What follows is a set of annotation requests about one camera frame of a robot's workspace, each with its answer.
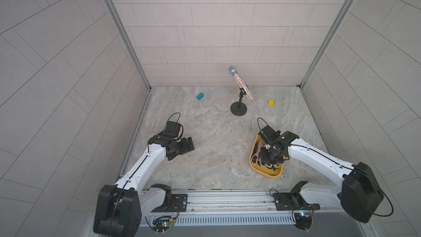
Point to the black microphone stand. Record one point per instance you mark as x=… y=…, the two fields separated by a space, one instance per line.
x=239 y=108

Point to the glitter microphone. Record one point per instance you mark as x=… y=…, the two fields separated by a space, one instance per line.
x=245 y=89

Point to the controller board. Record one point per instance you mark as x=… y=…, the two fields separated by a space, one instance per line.
x=162 y=224
x=302 y=221

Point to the left controller board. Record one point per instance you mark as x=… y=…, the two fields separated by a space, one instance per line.
x=162 y=224

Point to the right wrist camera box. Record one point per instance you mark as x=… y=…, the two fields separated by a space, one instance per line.
x=269 y=135

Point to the right controller board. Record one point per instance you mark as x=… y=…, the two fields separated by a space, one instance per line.
x=302 y=221

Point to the teal small block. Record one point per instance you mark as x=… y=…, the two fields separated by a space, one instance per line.
x=200 y=96

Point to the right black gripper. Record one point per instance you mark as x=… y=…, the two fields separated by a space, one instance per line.
x=263 y=159

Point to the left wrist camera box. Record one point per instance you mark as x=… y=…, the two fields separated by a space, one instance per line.
x=172 y=129

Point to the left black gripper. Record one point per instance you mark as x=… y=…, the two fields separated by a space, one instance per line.
x=185 y=147

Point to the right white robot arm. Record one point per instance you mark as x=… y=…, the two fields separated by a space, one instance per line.
x=354 y=187

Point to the yellow storage tray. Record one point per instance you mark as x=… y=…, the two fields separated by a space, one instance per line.
x=254 y=157

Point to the black scissors in tray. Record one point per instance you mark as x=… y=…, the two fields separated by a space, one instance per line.
x=269 y=166

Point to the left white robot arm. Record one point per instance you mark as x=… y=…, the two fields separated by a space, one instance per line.
x=120 y=207

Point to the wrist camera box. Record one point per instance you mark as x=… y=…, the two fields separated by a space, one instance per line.
x=269 y=135
x=172 y=129

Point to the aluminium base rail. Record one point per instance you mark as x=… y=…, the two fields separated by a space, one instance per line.
x=193 y=208

